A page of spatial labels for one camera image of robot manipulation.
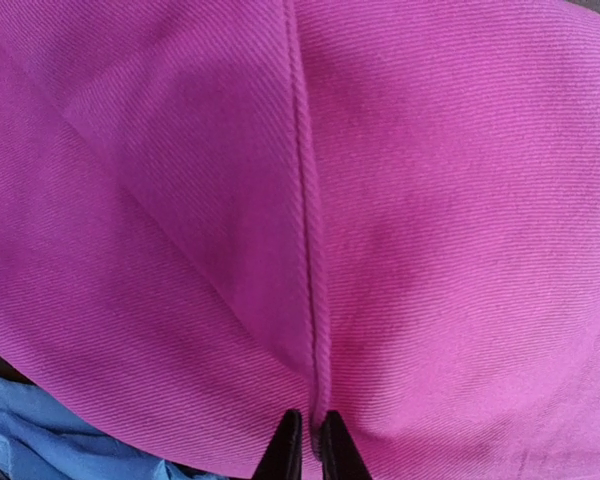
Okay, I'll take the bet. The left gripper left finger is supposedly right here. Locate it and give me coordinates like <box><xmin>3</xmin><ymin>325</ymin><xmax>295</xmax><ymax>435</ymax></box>
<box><xmin>251</xmin><ymin>409</ymin><xmax>303</xmax><ymax>480</ymax></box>

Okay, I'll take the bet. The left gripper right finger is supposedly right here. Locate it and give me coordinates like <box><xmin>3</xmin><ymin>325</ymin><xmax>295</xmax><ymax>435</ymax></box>
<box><xmin>320</xmin><ymin>410</ymin><xmax>370</xmax><ymax>480</ymax></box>

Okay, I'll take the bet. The pink shirt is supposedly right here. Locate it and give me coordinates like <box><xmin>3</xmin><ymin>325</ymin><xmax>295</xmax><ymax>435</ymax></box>
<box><xmin>0</xmin><ymin>1</ymin><xmax>600</xmax><ymax>479</ymax></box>

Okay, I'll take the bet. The folded light blue shirt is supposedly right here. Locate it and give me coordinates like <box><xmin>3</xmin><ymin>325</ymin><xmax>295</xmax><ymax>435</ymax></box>
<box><xmin>0</xmin><ymin>377</ymin><xmax>216</xmax><ymax>480</ymax></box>

